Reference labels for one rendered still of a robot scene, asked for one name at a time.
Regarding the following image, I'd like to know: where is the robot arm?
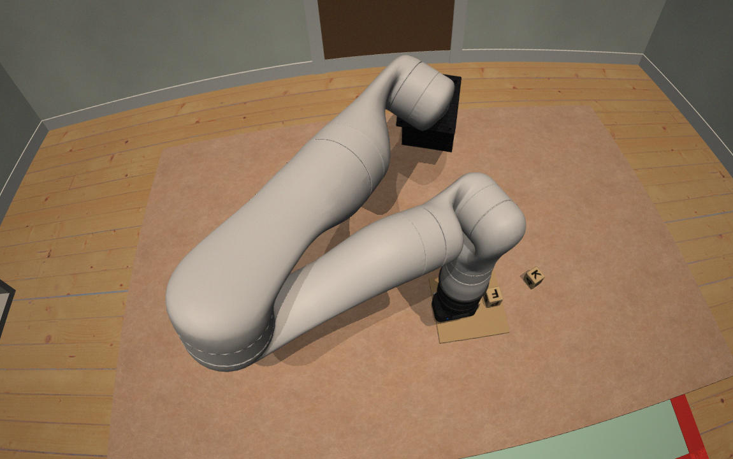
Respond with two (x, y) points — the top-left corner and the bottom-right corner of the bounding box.
(165, 55), (526, 372)

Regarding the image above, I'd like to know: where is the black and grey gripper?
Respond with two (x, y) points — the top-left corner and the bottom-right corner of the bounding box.
(432, 265), (491, 322)

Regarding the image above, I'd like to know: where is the tan flat mat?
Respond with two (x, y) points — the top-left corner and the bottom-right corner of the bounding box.
(429, 270), (510, 344)

